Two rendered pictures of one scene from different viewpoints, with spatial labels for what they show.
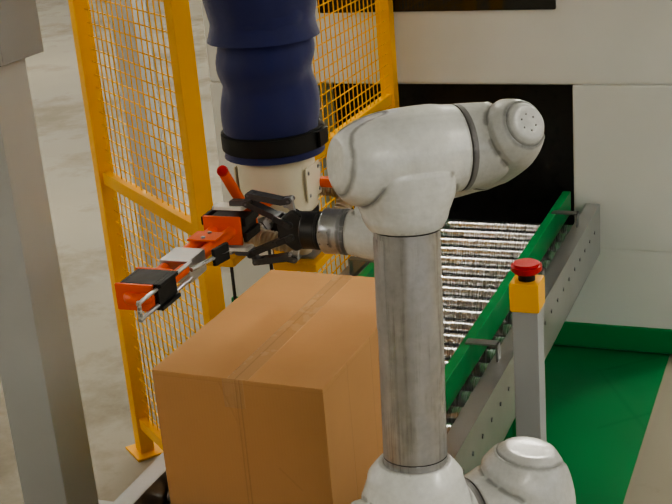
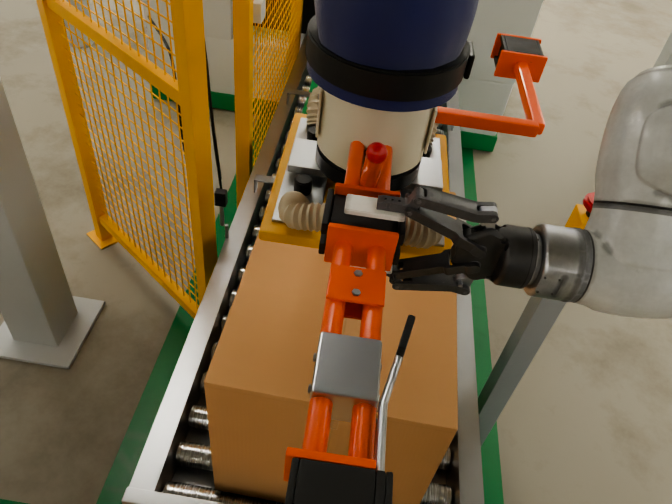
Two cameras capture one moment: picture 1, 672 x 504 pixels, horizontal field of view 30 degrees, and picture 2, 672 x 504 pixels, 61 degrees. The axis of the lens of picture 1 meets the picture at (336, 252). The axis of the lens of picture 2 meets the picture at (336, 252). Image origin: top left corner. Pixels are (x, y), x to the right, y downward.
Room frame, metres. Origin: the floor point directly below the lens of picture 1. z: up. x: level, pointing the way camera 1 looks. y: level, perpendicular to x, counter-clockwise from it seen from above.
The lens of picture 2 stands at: (1.93, 0.43, 1.73)
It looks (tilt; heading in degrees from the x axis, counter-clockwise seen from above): 44 degrees down; 338
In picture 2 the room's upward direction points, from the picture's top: 8 degrees clockwise
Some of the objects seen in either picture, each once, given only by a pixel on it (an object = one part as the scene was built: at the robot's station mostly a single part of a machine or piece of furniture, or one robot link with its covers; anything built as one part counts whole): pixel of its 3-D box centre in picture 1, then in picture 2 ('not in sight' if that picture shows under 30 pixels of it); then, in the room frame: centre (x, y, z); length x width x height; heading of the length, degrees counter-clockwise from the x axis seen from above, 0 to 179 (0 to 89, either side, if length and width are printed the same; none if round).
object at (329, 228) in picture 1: (335, 231); (551, 262); (2.31, 0.00, 1.27); 0.09 x 0.06 x 0.09; 158
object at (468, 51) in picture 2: (274, 135); (389, 48); (2.64, 0.11, 1.38); 0.23 x 0.23 x 0.04
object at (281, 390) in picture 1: (301, 400); (342, 332); (2.63, 0.11, 0.75); 0.60 x 0.40 x 0.40; 156
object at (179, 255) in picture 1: (183, 265); (345, 377); (2.21, 0.29, 1.26); 0.07 x 0.07 x 0.04; 68
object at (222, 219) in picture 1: (230, 224); (362, 226); (2.41, 0.21, 1.27); 0.10 x 0.08 x 0.06; 68
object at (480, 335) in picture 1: (526, 282); not in sight; (3.61, -0.58, 0.60); 1.60 x 0.11 x 0.09; 157
